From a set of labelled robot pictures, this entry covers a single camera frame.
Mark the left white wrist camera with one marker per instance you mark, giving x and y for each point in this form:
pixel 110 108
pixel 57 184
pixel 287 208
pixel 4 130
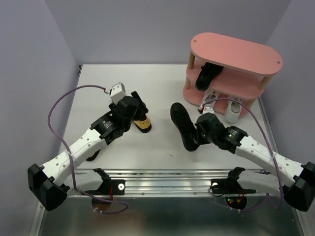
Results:
pixel 117 92

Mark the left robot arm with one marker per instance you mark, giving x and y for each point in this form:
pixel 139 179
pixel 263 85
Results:
pixel 55 180

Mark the white sneaker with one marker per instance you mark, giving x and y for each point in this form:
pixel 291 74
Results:
pixel 209 97
pixel 233 109

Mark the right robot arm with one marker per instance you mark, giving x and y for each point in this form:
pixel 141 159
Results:
pixel 287 179

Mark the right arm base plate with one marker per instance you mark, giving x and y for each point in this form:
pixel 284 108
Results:
pixel 228 186

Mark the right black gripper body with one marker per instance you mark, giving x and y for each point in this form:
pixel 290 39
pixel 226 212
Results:
pixel 203 137

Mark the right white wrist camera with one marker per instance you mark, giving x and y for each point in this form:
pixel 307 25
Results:
pixel 205 109

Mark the black sneaker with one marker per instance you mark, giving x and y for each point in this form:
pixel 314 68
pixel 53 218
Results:
pixel 185 126
pixel 208 72

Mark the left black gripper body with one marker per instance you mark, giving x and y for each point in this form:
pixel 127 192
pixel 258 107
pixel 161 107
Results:
pixel 127 125

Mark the pink three-tier shoe shelf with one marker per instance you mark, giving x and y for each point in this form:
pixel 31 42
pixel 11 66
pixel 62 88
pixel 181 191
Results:
pixel 247 69

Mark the aluminium mounting rail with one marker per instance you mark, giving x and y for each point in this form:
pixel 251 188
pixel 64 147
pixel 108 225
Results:
pixel 154 184

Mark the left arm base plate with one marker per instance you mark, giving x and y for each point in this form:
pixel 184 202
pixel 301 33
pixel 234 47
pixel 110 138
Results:
pixel 113 187

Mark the gold shoe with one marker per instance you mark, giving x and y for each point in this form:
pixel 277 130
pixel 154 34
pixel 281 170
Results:
pixel 144 124
pixel 93 157

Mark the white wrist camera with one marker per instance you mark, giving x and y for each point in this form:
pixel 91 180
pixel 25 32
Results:
pixel 205 109
pixel 117 92

